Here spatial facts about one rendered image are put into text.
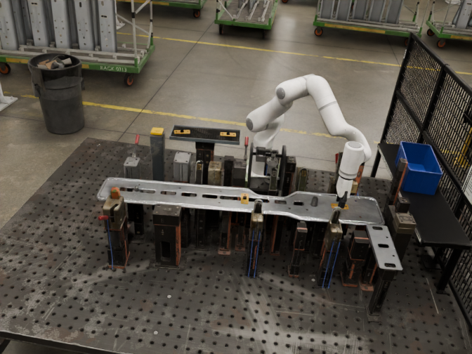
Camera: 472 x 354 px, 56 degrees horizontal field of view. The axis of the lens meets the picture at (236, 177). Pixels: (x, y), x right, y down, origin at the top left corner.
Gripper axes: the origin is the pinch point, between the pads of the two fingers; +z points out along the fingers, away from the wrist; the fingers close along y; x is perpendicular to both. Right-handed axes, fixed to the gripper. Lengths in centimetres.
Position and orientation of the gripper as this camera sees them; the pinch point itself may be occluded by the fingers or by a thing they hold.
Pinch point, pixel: (341, 201)
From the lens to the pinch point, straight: 223.7
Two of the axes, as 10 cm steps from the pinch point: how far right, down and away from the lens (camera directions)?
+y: -0.4, 5.5, -8.4
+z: -0.7, 8.3, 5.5
